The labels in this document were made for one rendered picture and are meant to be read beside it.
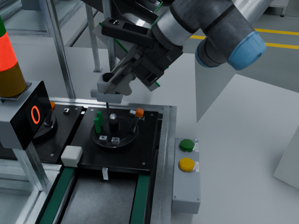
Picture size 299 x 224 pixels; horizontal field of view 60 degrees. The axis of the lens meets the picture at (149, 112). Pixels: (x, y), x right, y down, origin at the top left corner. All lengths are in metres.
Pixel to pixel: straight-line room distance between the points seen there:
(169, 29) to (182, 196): 0.39
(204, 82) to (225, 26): 2.28
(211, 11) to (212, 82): 2.31
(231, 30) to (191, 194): 0.39
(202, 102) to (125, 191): 1.87
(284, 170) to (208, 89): 1.92
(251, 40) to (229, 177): 0.46
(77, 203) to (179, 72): 0.79
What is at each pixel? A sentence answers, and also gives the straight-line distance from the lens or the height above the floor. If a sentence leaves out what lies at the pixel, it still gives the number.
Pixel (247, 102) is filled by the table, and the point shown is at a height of 0.86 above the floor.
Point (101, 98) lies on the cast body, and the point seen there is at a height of 1.12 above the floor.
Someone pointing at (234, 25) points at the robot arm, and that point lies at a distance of 0.52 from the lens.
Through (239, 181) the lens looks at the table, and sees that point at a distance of 0.85.
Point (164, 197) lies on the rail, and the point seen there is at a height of 0.96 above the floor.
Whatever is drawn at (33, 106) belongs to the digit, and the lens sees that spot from 0.53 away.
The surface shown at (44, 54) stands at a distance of 1.53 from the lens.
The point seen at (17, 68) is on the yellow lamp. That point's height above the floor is 1.30.
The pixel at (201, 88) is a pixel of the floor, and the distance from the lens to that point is 2.69.
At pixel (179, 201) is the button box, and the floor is 0.96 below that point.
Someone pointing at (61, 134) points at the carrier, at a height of 0.97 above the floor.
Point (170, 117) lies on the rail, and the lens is 0.86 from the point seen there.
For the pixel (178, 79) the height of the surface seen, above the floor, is 0.86.
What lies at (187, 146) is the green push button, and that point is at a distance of 0.75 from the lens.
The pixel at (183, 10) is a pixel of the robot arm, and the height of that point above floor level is 1.35.
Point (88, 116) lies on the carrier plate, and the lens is 0.86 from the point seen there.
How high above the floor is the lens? 1.53
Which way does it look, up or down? 41 degrees down
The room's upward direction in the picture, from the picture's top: straight up
